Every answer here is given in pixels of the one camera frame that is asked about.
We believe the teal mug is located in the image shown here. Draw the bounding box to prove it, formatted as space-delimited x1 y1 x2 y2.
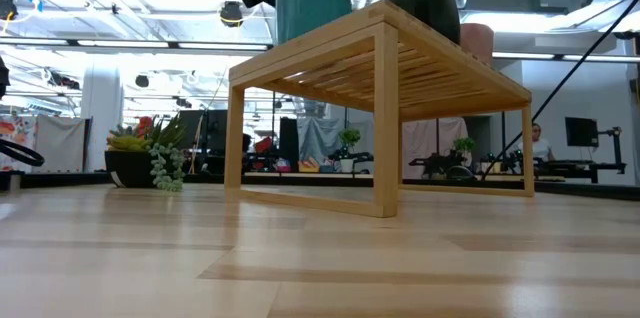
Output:
271 0 358 46

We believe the pink mug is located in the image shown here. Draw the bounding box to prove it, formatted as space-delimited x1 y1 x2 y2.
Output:
459 22 496 66

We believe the grey draped cloth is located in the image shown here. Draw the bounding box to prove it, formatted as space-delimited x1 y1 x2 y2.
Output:
297 116 347 164

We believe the slatted wooden shelf rack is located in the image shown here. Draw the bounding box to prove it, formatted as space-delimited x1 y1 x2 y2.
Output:
223 0 536 220

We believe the green plant white pot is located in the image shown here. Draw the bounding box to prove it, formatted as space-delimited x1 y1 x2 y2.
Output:
337 127 363 175

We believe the succulent plant in pot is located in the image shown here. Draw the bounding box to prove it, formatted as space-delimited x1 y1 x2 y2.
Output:
103 113 189 193

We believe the white draped cloth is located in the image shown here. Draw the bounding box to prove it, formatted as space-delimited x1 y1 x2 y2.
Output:
401 116 470 180

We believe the small green plant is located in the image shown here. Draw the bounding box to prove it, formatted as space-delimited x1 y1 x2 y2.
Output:
452 136 477 155

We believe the white hanging cloth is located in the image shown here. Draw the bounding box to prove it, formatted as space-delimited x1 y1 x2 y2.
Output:
33 115 92 173

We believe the colourful patterned cloth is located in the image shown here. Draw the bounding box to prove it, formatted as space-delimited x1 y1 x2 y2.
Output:
0 115 39 172

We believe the person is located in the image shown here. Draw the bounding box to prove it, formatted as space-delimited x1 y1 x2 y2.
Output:
519 122 557 163

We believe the black computer monitor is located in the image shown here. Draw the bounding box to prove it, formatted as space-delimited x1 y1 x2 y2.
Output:
564 116 600 149

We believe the black ceiling camera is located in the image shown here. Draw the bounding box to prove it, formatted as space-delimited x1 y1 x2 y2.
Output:
218 0 245 29

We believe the black aluminium table frame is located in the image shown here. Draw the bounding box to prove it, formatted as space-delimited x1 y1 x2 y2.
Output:
0 171 640 202

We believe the black cable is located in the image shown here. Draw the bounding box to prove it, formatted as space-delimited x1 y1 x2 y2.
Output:
479 0 640 182
0 137 46 168

